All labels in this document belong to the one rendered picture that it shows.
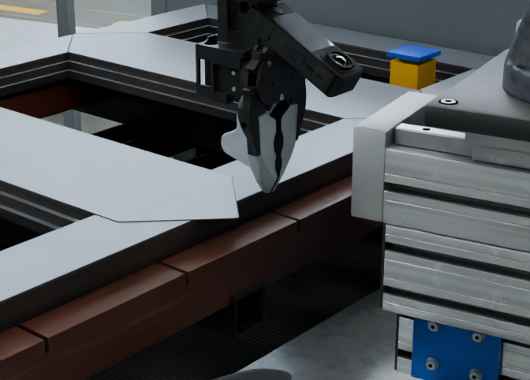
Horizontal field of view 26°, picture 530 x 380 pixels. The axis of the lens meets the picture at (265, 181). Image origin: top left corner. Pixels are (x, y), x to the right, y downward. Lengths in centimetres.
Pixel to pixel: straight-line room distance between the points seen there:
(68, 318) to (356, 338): 40
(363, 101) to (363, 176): 56
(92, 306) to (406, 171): 32
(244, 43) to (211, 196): 22
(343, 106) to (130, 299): 59
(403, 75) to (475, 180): 75
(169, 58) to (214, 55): 74
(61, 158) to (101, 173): 7
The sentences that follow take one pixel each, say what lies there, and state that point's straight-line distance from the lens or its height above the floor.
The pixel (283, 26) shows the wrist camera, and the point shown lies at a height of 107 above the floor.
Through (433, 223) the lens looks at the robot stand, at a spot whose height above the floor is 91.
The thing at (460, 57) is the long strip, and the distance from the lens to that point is 188.
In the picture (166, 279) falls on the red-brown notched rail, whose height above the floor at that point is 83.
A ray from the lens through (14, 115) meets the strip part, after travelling 159.
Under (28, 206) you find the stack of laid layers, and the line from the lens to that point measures 131.
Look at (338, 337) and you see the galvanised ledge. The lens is 134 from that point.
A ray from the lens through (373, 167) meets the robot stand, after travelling 106.
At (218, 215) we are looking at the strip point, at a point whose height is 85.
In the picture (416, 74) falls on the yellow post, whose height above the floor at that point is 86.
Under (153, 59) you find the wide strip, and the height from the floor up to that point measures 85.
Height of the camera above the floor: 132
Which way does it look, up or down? 21 degrees down
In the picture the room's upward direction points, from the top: straight up
